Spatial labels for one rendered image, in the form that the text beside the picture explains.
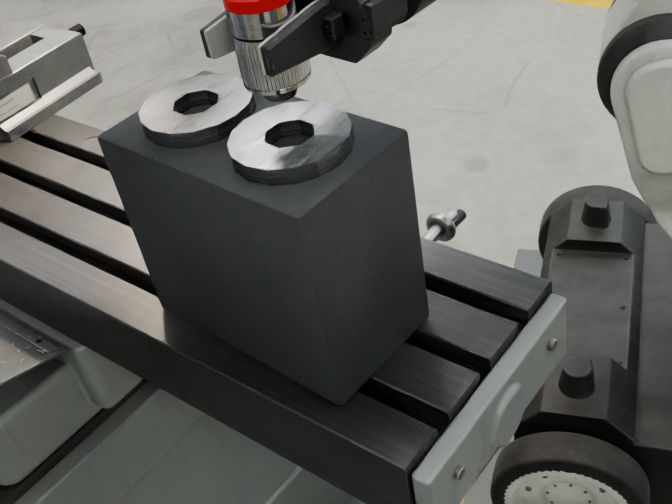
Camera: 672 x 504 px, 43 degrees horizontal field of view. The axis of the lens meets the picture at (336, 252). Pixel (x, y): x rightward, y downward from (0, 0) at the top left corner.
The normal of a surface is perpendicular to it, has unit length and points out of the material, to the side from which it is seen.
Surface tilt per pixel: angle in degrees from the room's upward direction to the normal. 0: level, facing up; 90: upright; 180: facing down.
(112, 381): 90
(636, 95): 90
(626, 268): 0
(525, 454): 31
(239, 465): 90
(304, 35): 90
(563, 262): 0
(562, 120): 0
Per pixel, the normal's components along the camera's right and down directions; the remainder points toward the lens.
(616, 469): 0.43, -0.55
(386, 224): 0.75, 0.32
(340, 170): -0.15, -0.77
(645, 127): -0.29, 0.64
